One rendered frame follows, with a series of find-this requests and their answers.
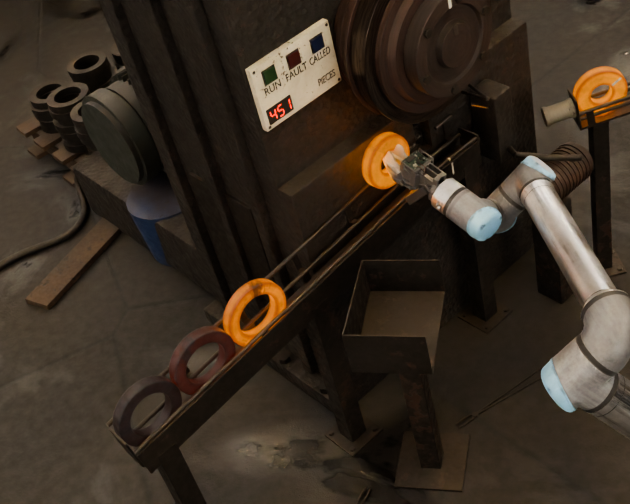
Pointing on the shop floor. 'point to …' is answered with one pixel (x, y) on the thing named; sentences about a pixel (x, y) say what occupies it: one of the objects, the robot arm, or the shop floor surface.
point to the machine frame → (295, 155)
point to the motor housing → (558, 289)
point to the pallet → (68, 110)
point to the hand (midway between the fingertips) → (385, 155)
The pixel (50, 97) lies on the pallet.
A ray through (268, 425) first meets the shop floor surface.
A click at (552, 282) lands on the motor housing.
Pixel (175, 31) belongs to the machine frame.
